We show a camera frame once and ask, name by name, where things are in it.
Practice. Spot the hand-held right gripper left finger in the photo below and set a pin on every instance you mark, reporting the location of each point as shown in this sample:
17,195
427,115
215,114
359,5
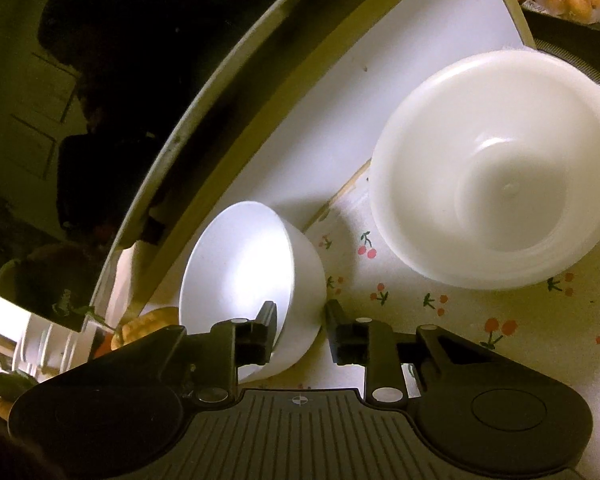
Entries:
269,327

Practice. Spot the wide cream bowl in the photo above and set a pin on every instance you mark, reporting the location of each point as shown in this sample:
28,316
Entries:
420,200

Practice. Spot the cherry print tablecloth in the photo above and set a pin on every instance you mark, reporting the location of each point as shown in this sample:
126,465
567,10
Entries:
530,320

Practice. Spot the deep white bowl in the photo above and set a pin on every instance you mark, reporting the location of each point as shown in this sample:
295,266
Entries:
240,270

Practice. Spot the black flat appliance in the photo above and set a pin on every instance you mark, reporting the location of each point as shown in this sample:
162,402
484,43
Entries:
570,50

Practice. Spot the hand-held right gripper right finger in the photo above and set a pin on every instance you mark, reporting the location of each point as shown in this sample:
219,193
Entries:
333,327

